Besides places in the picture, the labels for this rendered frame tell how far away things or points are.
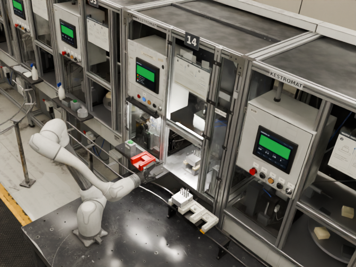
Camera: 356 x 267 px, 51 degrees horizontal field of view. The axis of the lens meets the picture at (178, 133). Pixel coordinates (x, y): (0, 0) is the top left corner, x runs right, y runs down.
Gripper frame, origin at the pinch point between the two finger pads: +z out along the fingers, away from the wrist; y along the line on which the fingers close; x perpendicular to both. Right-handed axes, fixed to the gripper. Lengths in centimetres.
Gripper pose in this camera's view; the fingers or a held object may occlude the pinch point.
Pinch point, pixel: (159, 167)
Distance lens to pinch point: 265.3
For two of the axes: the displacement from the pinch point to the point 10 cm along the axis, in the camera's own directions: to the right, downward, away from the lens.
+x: -7.0, -4.4, 5.6
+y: 0.8, -8.3, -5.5
